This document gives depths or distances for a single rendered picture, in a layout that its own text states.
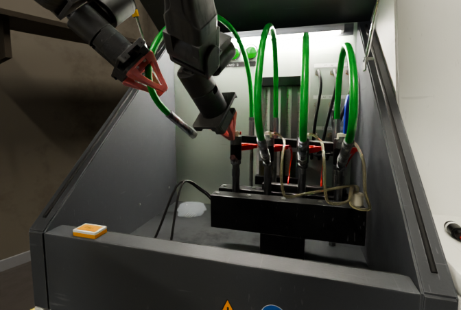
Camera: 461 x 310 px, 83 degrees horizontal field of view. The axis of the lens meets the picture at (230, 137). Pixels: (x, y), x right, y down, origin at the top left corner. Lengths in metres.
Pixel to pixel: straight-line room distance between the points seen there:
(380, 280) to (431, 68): 0.45
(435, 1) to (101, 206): 0.89
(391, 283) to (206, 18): 0.44
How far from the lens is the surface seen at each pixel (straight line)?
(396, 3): 0.76
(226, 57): 0.52
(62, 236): 0.61
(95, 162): 0.70
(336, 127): 0.70
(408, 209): 0.50
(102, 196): 0.73
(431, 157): 0.66
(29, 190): 2.61
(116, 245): 0.53
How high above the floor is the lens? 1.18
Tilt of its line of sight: 6 degrees down
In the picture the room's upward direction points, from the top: straight up
